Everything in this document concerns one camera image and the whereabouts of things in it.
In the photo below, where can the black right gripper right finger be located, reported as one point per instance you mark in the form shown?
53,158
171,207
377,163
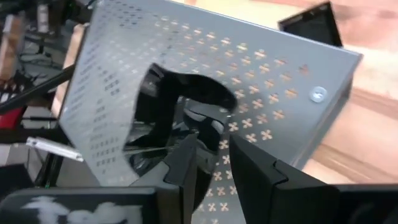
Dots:
264,193

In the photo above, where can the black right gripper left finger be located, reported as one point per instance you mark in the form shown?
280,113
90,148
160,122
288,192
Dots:
177,186

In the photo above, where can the silver aluminium bar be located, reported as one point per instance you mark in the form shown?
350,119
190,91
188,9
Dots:
53,147

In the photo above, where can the grey perforated metal shelf riser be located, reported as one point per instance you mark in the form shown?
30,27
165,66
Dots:
264,46

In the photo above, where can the red plastic object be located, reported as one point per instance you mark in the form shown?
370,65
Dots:
9,119

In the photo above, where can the black aluminium table frame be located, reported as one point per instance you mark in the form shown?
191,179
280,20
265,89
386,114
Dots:
37,89

